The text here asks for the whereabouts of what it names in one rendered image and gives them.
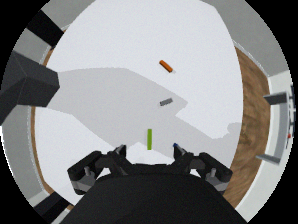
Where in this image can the lime green rod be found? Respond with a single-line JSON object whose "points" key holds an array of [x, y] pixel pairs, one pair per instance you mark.
{"points": [[149, 141]]}

